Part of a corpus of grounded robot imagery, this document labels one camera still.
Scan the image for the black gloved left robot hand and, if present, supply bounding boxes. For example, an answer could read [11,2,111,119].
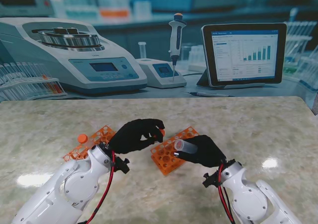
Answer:
[108,119,166,154]

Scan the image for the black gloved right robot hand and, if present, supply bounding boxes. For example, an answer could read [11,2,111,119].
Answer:
[173,134,227,168]

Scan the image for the orange plastic test tube rack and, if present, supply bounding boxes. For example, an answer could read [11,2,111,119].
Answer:
[150,126,203,177]
[63,125,117,163]

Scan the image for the printed laboratory backdrop poster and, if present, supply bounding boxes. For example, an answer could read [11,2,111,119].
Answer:
[0,0,318,109]

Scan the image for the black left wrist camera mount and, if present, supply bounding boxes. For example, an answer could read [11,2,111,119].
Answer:
[114,156,130,174]

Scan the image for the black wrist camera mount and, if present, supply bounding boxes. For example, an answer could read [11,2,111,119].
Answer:
[114,156,130,174]
[202,173,221,188]

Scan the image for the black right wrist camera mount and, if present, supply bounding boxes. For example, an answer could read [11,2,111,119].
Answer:
[202,173,221,188]

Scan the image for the red black right wrist cable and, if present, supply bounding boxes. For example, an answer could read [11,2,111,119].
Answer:
[217,164,236,224]

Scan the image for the red black wrist cable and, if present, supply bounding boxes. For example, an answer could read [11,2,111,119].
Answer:
[84,150,116,224]
[217,164,236,224]

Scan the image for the red black left wrist cable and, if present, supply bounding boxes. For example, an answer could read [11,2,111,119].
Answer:
[84,150,116,224]

